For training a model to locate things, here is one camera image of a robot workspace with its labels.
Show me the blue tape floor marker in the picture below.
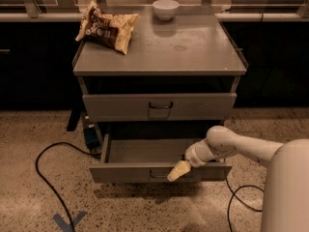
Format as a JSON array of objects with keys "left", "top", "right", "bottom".
[{"left": 52, "top": 210, "right": 89, "bottom": 232}]

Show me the black cable right floor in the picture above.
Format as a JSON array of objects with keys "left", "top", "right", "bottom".
[{"left": 225, "top": 177, "right": 265, "bottom": 232}]

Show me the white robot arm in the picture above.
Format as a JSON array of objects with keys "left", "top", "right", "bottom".
[{"left": 167, "top": 126, "right": 309, "bottom": 232}]

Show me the black cable floor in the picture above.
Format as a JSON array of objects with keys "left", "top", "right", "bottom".
[
  {"left": 35, "top": 141, "right": 102, "bottom": 232},
  {"left": 225, "top": 177, "right": 265, "bottom": 232}
]

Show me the white ceramic bowl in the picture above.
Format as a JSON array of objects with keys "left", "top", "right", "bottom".
[{"left": 153, "top": 0, "right": 180, "bottom": 21}]

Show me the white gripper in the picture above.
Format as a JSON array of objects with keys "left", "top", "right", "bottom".
[{"left": 167, "top": 139, "right": 216, "bottom": 182}]

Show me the black cable left floor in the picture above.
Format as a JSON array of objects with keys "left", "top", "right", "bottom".
[{"left": 35, "top": 141, "right": 102, "bottom": 232}]

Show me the grey drawer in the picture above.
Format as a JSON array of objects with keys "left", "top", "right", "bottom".
[
  {"left": 88, "top": 132, "right": 233, "bottom": 184},
  {"left": 83, "top": 93, "right": 237, "bottom": 122}
]

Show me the grey top drawer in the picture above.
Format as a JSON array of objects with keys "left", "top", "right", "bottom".
[{"left": 83, "top": 93, "right": 237, "bottom": 122}]

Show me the blue power box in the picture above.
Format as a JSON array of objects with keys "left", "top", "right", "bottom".
[{"left": 83, "top": 125, "right": 100, "bottom": 150}]

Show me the grey metal drawer cabinet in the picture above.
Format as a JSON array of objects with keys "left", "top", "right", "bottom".
[{"left": 73, "top": 6, "right": 247, "bottom": 139}]

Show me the yellow brown chip bag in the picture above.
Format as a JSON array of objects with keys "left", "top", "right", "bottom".
[{"left": 75, "top": 1, "right": 140, "bottom": 54}]

